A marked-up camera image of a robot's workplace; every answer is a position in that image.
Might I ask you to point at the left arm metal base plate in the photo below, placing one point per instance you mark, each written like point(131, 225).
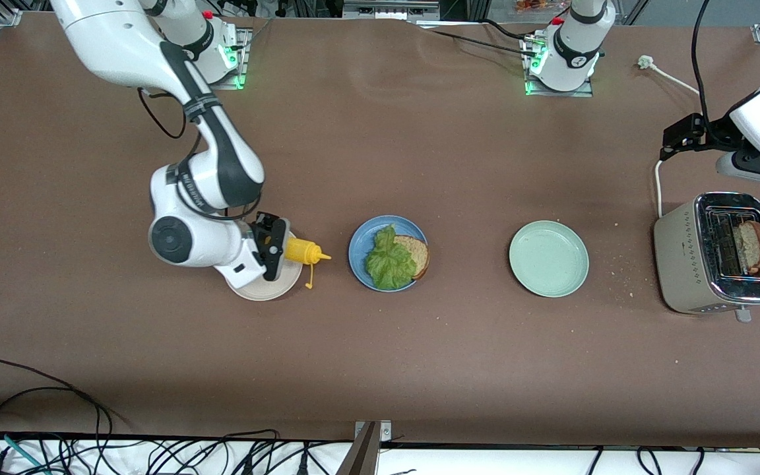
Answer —
point(558, 94)

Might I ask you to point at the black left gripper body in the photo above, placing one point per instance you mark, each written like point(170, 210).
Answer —
point(712, 131)

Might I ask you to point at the green lettuce leaf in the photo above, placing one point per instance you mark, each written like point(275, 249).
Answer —
point(390, 264)

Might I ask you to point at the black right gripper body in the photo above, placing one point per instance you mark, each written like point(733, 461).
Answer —
point(262, 228)

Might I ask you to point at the beige chrome toaster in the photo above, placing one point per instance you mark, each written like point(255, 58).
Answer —
point(683, 264)

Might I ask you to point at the orange snack packet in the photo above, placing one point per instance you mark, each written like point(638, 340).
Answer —
point(535, 5)

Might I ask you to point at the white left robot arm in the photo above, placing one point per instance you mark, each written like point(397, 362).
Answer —
point(571, 46)

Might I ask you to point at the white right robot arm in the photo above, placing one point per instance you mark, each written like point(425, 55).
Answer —
point(116, 39)

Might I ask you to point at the silver metal box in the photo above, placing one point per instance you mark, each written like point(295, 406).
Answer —
point(390, 10)

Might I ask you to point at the brown bread slice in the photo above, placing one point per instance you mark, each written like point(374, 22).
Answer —
point(753, 247)
point(419, 254)

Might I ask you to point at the beige round plate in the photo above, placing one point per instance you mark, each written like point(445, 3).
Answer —
point(284, 284)

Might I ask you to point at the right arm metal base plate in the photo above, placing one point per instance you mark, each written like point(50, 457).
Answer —
point(243, 66)

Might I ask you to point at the blue round plate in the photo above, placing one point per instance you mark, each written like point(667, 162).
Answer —
point(359, 247)

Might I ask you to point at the small metal bracket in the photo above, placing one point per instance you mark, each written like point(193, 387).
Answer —
point(385, 432)

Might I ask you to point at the light green round plate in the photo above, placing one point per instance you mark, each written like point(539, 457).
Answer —
point(548, 258)

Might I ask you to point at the aluminium camera post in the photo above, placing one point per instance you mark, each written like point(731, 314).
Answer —
point(361, 455)

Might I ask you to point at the yellow squeeze bottle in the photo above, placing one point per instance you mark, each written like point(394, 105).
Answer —
point(301, 251)

